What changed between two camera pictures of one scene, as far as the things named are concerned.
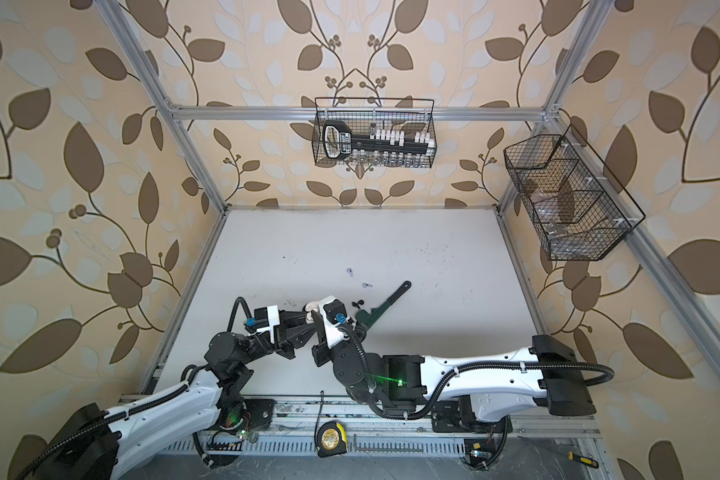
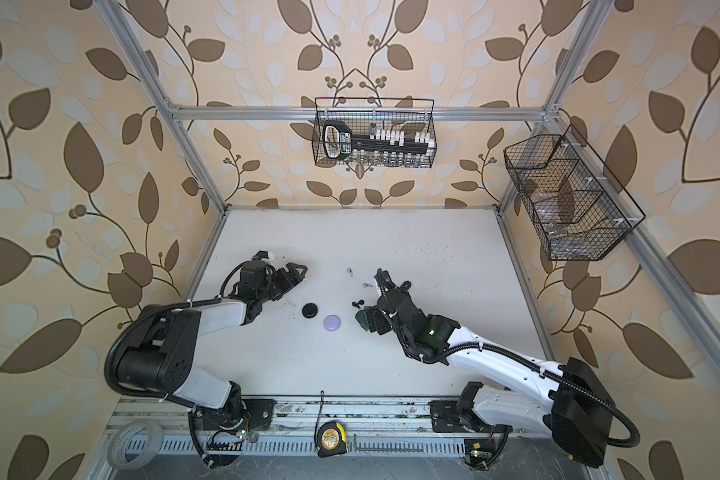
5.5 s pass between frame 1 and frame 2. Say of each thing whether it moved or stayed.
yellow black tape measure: stayed
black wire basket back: stayed
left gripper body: moved
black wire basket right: stayed
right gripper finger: moved
